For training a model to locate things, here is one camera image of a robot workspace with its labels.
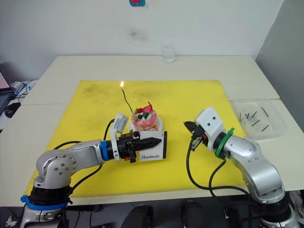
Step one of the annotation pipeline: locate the white matchbox with Handmade print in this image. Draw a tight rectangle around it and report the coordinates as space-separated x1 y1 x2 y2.
138 130 168 163

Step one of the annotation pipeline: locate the pink cake with fruit topping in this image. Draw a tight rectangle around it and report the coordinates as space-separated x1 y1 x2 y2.
129 101 159 132

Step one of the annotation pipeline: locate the clear glass jar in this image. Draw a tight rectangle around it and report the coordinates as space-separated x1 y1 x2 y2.
162 46 176 64

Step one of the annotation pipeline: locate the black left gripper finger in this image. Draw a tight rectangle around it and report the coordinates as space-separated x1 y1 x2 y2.
136 137 162 152

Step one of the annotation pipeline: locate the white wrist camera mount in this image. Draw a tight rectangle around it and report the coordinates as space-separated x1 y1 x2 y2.
109 112 130 162
194 107 225 152

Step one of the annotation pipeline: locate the blue cable bundle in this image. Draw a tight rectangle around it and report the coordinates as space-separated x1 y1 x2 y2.
10 79 38 98

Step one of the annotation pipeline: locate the open laptop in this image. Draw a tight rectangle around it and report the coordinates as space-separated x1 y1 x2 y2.
0 72 14 115

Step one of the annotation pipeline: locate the clear plastic tray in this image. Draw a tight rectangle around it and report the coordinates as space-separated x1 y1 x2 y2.
228 98 288 140

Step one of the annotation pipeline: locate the black computer mouse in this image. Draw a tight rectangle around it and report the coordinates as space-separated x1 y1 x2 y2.
4 102 22 118

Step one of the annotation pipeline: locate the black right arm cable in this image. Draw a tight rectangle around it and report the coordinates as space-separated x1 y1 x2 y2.
186 139 251 198

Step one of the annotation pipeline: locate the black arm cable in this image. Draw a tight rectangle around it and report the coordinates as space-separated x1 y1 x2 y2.
186 139 251 198
53 119 115 193

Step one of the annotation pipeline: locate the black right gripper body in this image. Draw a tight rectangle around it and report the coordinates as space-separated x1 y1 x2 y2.
190 124 209 152

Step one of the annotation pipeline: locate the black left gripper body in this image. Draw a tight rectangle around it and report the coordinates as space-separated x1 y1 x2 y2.
118 132 141 164

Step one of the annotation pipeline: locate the thin dark lit candle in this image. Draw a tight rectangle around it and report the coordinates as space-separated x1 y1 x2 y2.
119 80 134 113

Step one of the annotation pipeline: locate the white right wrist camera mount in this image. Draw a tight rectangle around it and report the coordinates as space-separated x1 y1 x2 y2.
194 107 225 152

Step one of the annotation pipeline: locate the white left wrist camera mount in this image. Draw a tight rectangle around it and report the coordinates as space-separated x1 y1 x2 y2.
109 112 130 162

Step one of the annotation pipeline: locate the green ring band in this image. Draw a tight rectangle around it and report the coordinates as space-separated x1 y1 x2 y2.
214 127 235 158

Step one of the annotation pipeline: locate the yellow foam mat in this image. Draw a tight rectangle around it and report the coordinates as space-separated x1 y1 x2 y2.
23 80 247 198

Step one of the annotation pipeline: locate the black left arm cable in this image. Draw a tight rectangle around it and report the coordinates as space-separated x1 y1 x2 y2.
53 119 115 193

